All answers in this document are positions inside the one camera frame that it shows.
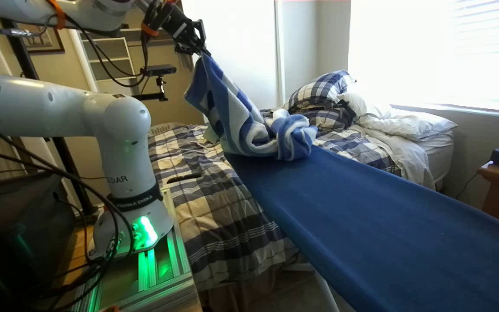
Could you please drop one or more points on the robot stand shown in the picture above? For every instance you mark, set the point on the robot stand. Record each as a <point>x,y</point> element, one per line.
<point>158,277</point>

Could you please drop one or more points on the white shelf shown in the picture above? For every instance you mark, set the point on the white shelf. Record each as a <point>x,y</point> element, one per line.
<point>111,56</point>

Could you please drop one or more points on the framed picture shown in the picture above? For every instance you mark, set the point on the framed picture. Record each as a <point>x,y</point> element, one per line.
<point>43,43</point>

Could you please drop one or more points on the camera on mount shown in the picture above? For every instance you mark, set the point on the camera on mount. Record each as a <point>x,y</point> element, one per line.
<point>159,70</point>

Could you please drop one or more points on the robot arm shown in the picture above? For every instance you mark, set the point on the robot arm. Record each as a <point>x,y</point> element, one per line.
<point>115,130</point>

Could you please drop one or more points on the black remote control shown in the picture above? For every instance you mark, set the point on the black remote control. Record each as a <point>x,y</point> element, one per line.
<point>183,177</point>

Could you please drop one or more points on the white blanket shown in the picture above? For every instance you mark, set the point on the white blanket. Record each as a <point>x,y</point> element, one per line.
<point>399,158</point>

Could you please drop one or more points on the plaid pillow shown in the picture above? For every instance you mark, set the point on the plaid pillow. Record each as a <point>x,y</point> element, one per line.
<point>329,118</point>
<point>319,89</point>

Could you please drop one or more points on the window with blinds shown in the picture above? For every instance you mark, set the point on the window with blinds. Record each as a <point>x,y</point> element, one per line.
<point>440,52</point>

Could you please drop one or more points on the white pillow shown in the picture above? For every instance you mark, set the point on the white pillow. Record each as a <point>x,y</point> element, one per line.
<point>401,123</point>

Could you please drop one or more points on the black box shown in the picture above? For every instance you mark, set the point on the black box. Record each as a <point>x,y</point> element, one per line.
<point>11,242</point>

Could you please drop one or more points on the blue white striped towel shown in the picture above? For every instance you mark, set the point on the blue white striped towel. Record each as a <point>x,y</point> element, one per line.
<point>236,117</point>

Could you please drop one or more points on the bed with plaid comforter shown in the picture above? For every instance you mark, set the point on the bed with plaid comforter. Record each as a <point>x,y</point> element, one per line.
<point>215,208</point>

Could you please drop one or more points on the black stand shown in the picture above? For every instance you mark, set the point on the black stand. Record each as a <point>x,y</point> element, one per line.
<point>69,173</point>

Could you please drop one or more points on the blue ironing board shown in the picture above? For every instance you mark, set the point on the blue ironing board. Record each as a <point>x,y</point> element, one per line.
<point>375,234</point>

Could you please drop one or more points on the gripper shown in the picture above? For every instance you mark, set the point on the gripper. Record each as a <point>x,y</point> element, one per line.
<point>172,20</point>

